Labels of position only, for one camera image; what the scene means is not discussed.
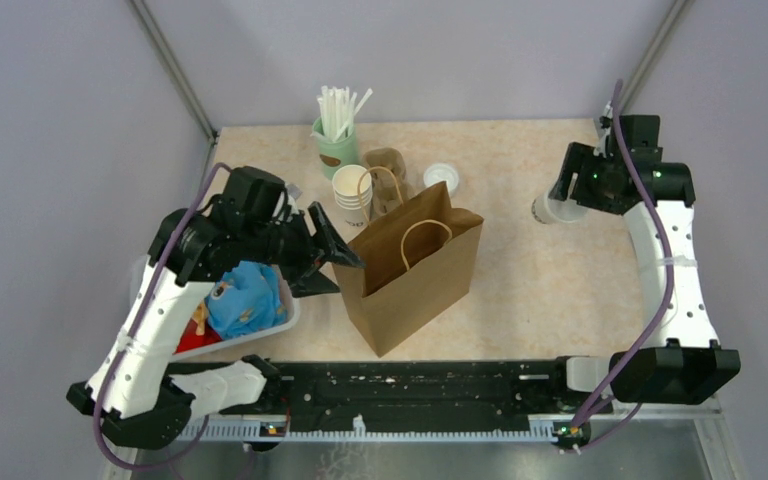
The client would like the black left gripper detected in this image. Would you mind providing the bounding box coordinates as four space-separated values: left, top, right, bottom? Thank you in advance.
242 200 365 297

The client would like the white paper coffee cup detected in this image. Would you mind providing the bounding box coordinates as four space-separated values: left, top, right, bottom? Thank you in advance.
531 191 587 225

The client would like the brown paper bag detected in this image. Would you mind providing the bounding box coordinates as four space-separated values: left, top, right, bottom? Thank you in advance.
333 182 484 357

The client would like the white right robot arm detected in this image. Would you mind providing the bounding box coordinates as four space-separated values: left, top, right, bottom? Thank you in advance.
532 114 742 412

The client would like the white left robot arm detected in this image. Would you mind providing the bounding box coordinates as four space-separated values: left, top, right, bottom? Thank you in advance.
67 166 363 454

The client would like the blue snack bag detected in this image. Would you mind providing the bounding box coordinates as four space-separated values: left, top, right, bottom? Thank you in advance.
205 261 288 341

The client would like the stack of white paper cups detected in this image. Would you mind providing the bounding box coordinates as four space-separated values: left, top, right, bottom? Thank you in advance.
332 165 373 228

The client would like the green straw holder cup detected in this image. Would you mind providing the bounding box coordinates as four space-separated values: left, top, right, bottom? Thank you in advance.
312 118 361 180

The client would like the brown pulp cup carrier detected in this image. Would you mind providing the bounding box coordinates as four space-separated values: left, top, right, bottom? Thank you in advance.
361 147 415 217

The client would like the red snack bag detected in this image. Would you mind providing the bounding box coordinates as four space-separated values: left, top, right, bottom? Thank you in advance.
176 301 221 354

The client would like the stack of white lids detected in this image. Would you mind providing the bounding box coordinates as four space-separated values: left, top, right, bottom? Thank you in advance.
422 162 461 197

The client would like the white paper straws bundle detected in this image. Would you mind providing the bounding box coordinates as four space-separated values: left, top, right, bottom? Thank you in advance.
311 85 373 143

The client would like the white plastic basket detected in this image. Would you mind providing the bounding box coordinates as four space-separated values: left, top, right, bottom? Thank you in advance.
128 254 302 364

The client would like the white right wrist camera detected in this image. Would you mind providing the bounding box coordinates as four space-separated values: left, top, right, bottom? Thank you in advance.
594 100 614 140

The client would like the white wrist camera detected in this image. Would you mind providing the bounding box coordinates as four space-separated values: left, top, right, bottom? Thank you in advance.
594 100 614 140
273 183 302 221

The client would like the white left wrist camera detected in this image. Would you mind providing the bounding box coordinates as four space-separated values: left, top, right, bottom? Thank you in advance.
273 183 302 221

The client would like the aluminium frame rail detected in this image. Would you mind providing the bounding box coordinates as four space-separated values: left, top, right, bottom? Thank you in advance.
102 374 743 480

